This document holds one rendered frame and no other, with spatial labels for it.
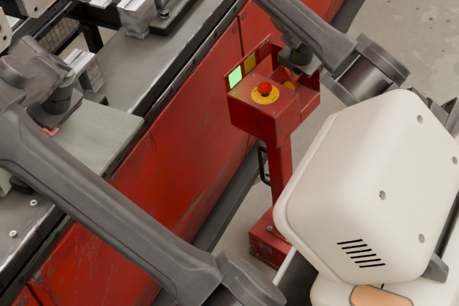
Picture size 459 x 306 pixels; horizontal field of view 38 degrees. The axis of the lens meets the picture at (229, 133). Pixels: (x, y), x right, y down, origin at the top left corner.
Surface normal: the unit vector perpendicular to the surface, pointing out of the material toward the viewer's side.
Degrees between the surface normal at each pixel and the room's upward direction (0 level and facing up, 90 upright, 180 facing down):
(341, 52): 39
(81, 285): 90
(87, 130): 0
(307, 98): 0
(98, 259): 90
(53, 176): 54
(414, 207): 47
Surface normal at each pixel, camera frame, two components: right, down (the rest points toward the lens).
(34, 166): 0.12, 0.18
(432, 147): 0.56, -0.24
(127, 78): -0.11, -0.67
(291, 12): -0.33, -0.08
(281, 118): 0.77, 0.40
